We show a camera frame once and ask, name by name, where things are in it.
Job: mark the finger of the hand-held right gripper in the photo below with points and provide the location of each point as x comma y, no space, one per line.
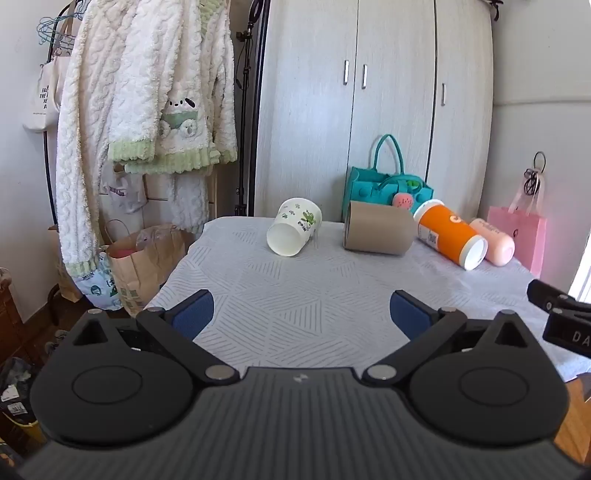
547,295

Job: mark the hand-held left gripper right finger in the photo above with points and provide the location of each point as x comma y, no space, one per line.
408,314

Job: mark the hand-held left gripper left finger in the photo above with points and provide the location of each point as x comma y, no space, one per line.
196,314

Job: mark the pink cup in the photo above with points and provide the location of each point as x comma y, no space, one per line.
496,240

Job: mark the brown paper cup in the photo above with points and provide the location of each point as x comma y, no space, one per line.
378,228

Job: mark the orange cup with white rim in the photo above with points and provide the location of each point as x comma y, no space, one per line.
445,228

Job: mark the white cup with green print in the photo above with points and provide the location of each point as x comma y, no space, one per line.
295,226

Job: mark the pink gift bag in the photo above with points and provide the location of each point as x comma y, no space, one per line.
526,235

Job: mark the brown paper bag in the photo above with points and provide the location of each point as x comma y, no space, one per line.
138,270
64,281

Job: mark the blue and white printed bag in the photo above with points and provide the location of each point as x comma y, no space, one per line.
99,288

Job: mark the white patterned tablecloth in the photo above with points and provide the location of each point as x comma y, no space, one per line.
300,286

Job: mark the white fleece pajama pants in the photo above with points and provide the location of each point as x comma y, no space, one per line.
189,203

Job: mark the pink watermelon charm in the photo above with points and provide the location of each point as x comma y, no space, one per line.
401,201

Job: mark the black ribbon bow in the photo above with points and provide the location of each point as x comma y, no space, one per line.
532,177

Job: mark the teal felt handbag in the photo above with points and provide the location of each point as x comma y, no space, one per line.
364,189

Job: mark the white cloth with purple print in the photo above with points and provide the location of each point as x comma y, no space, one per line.
122,191

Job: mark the black tripod stand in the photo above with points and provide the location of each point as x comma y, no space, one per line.
242,138

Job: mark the brown wooden furniture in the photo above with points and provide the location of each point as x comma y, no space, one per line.
8,314

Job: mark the white fleece robe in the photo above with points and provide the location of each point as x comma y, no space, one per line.
78,161

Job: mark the black clothes rack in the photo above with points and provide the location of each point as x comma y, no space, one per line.
46,184

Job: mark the light wooden wardrobe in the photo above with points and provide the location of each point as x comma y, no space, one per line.
392,115

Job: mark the yellow container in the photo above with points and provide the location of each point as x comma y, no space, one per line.
21,427

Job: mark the white fleece pajama top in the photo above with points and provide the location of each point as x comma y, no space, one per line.
184,83

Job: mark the white canvas tote bag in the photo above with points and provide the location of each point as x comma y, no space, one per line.
44,104

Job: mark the black wall hook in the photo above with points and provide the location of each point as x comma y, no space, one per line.
495,7

